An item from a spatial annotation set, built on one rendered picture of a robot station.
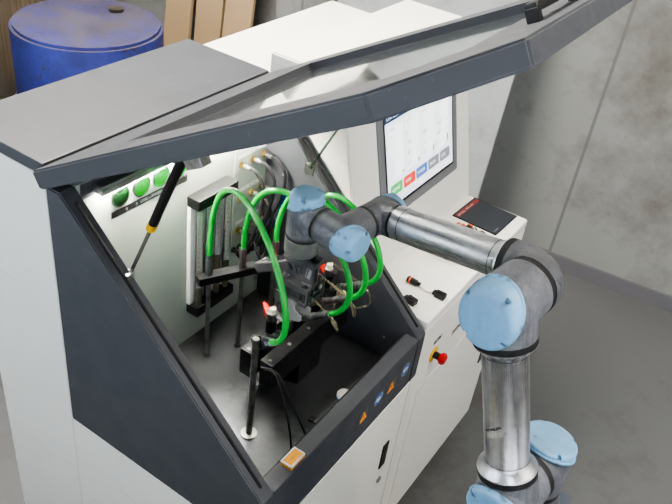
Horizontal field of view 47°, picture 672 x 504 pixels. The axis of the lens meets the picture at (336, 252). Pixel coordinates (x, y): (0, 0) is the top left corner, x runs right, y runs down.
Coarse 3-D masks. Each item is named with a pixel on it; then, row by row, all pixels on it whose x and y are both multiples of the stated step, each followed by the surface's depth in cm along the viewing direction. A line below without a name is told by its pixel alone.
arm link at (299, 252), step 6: (288, 240) 163; (288, 246) 163; (294, 246) 162; (300, 246) 162; (306, 246) 162; (312, 246) 163; (318, 246) 166; (288, 252) 164; (294, 252) 163; (300, 252) 163; (306, 252) 163; (312, 252) 164; (294, 258) 164; (300, 258) 164; (306, 258) 164
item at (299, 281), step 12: (300, 264) 165; (312, 264) 165; (288, 276) 170; (300, 276) 169; (312, 276) 166; (324, 276) 171; (288, 288) 171; (300, 288) 167; (312, 288) 169; (300, 300) 171; (312, 300) 171
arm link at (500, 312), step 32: (480, 288) 128; (512, 288) 127; (544, 288) 131; (480, 320) 129; (512, 320) 125; (480, 352) 133; (512, 352) 130; (512, 384) 135; (512, 416) 137; (512, 448) 140; (480, 480) 146; (512, 480) 142; (544, 480) 149
